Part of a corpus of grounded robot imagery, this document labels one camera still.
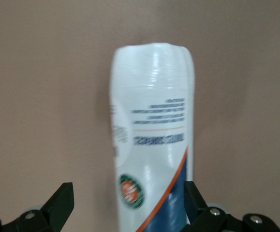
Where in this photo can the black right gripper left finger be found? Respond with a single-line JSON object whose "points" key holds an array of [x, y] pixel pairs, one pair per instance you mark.
{"points": [[50, 215]]}

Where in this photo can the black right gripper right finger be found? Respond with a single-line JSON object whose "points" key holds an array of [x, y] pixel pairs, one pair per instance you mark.
{"points": [[202, 220]]}

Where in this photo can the white blue tennis ball can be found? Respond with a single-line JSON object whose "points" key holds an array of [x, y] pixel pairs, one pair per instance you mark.
{"points": [[151, 120]]}

